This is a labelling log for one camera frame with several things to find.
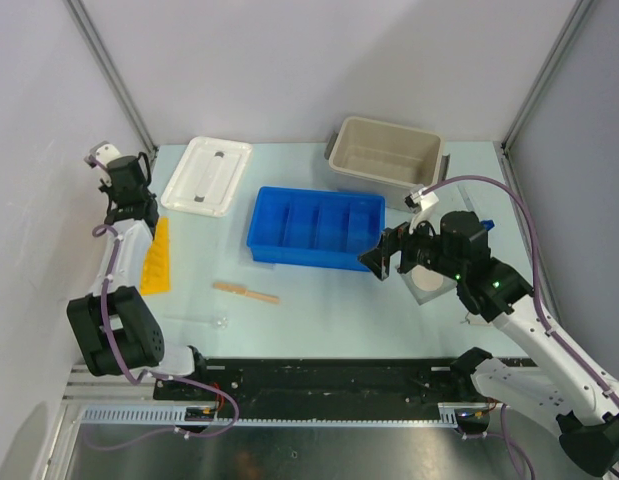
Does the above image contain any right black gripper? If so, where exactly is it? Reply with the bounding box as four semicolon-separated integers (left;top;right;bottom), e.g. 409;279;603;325
357;207;465;281

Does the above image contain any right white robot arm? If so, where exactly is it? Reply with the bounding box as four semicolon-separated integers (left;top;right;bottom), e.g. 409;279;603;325
358;211;619;477

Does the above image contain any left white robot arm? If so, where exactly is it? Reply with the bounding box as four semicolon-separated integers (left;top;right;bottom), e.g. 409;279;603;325
66;143;210;400

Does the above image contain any white plastic bin lid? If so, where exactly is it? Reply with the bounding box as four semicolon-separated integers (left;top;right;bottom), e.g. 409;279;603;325
161;136;253;218

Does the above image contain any yellow test tube rack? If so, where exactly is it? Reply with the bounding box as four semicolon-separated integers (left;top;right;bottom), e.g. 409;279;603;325
140;217;171;296

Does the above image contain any blue divided plastic tray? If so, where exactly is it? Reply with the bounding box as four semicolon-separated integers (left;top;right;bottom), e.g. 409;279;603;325
246;186;385;272

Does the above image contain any beige plastic storage bin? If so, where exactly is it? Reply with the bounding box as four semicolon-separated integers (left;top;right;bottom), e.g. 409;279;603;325
324;116;450;211

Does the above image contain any clay pipe triangle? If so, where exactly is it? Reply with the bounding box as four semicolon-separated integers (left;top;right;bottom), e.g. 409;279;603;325
463;313;490;327

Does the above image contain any wooden test tube clamp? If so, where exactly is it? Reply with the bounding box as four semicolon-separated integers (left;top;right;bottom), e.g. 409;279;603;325
212;282;280;305

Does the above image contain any wire gauze with ceramic centre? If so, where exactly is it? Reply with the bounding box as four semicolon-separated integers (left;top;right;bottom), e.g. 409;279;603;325
401;265;456;305

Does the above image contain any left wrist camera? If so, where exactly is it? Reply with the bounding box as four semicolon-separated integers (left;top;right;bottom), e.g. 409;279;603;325
84;141;121;169

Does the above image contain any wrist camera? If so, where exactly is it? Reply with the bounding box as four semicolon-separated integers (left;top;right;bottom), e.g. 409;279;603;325
84;141;121;169
404;187;439;229

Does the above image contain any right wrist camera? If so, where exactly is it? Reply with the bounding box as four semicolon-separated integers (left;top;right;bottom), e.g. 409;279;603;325
404;187;439;229

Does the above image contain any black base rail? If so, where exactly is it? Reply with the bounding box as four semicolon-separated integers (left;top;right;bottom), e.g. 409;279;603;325
153;357;495;421

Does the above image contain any white slotted cable duct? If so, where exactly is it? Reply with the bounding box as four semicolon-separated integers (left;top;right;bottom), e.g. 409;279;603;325
80;403;488;428

